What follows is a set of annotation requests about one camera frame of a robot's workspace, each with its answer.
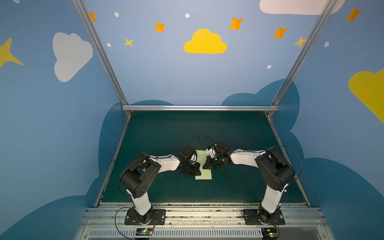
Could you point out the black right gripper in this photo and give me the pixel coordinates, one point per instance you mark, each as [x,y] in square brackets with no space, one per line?
[211,162]

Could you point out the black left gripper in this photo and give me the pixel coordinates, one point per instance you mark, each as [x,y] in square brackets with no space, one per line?
[192,169]

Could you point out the light green paper sheet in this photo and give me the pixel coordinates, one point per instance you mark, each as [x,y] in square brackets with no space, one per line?
[205,174]

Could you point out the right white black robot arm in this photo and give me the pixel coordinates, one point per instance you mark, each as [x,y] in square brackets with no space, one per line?
[276,171]

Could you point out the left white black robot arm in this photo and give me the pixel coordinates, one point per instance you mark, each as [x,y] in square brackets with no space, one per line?
[138,177]

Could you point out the left green circuit board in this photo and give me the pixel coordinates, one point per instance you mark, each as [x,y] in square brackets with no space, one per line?
[144,232]

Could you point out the green circuit board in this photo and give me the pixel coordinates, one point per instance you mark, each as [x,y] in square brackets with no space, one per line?
[144,232]
[269,234]

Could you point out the right green circuit board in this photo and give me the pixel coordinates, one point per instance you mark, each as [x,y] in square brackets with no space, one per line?
[269,234]

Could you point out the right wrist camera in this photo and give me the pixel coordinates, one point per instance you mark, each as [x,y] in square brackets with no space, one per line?
[218,149]

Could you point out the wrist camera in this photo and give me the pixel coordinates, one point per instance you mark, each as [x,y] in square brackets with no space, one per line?
[218,149]
[186,153]

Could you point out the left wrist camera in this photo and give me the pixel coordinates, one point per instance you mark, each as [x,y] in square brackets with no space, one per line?
[186,153]

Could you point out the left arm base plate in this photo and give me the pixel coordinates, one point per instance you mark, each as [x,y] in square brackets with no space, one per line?
[152,217]

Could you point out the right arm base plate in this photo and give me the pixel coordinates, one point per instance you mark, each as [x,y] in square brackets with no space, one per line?
[259,217]

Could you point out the aluminium right corner post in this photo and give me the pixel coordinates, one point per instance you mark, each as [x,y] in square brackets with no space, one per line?
[305,50]

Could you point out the aluminium corner post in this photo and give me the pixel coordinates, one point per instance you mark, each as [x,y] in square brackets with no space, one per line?
[305,50]
[88,24]

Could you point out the right side floor rail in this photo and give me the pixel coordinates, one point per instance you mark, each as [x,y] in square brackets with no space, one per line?
[285,153]

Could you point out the floor rail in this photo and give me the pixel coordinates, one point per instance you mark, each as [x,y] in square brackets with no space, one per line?
[109,172]
[285,153]

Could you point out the aluminium back frame rail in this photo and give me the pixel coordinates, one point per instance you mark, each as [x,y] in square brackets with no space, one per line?
[200,108]

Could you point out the left side floor rail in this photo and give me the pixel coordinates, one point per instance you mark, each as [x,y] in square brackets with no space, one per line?
[109,172]

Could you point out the aluminium front rail platform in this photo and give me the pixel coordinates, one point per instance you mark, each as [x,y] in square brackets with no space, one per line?
[209,221]

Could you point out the aluminium left corner post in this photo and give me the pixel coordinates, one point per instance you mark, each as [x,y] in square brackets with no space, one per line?
[88,24]

